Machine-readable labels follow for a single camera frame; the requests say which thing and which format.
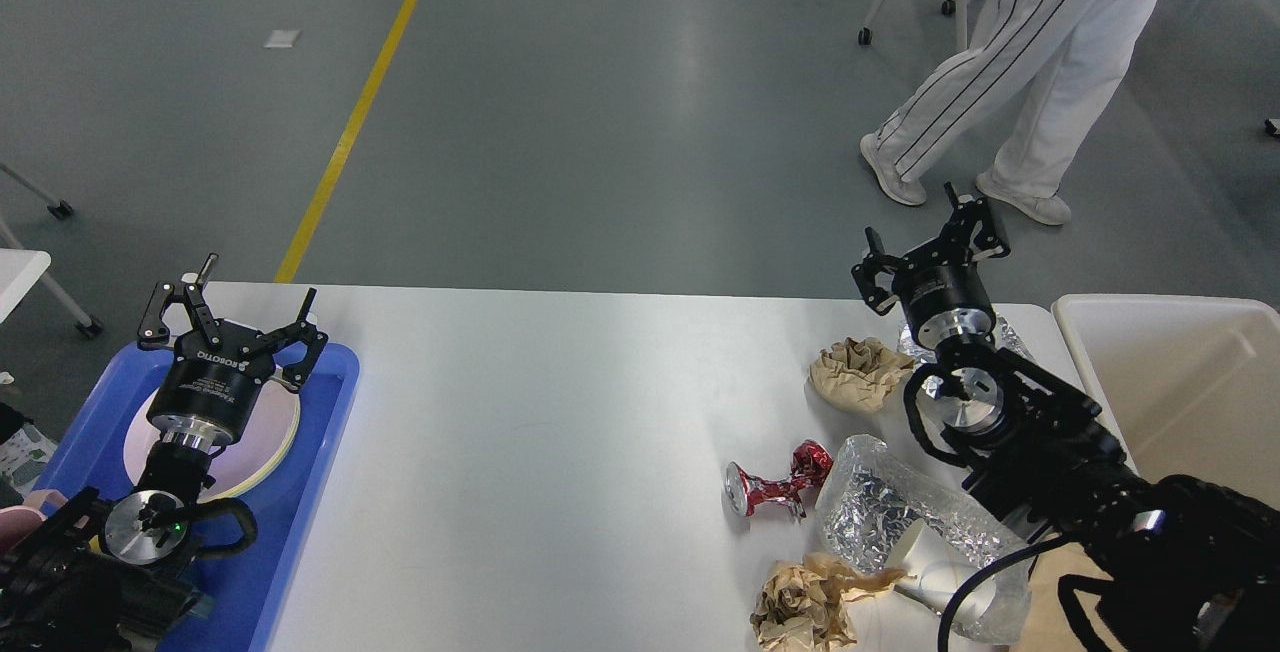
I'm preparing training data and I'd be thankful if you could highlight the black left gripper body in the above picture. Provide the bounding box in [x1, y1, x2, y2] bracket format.
[146, 348, 276, 446]

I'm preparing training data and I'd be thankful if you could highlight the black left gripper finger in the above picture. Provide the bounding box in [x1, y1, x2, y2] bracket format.
[227, 288, 328, 393]
[137, 254, 229, 365]

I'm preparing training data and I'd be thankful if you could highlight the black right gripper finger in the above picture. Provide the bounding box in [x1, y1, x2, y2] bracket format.
[905, 182, 1012, 270]
[851, 225, 905, 316]

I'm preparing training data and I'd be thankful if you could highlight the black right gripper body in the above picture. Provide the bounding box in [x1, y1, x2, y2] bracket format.
[892, 263, 996, 351]

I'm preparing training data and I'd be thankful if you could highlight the pink plate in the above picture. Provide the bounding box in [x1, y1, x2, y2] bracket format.
[122, 382, 300, 502]

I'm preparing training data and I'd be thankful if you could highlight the foil ball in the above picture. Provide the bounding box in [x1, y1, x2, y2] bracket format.
[815, 434, 1027, 573]

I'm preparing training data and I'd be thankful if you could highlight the pink ribbed mug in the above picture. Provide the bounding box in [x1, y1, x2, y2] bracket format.
[1, 489, 68, 555]

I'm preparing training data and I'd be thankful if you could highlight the white cup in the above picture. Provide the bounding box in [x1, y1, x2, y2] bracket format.
[884, 519, 979, 614]

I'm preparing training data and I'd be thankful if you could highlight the clear plastic wrap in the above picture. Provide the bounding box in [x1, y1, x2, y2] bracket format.
[850, 516, 1030, 646]

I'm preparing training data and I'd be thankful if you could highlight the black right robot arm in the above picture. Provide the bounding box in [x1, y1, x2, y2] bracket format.
[851, 184, 1279, 651]

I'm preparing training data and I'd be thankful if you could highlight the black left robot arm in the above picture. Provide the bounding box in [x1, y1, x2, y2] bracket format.
[3, 254, 328, 651]

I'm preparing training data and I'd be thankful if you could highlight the yellow plate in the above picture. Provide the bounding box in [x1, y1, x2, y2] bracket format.
[198, 395, 301, 502]

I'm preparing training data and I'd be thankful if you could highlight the crumpled foil sheet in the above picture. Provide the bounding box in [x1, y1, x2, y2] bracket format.
[897, 315, 1036, 363]

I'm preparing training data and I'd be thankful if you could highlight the crumpled brown paper back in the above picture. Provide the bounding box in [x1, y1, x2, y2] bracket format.
[808, 337, 916, 415]

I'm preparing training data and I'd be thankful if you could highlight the crumpled brown paper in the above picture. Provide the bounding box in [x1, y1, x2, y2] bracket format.
[750, 552, 908, 651]
[808, 337, 916, 415]

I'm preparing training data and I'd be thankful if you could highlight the white side table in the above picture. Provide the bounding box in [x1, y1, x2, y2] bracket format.
[1, 163, 104, 339]

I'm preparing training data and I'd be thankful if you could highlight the crushed red can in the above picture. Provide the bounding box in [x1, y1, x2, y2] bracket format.
[723, 439, 835, 523]

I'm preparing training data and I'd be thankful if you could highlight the person in white tracksuit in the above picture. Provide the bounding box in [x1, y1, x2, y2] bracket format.
[859, 0, 1158, 225]

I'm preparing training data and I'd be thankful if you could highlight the white plastic bin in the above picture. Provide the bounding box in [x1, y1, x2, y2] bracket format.
[1052, 295, 1279, 506]

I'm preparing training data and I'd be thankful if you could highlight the crumpled brown paper front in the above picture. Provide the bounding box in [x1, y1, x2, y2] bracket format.
[750, 552, 908, 651]

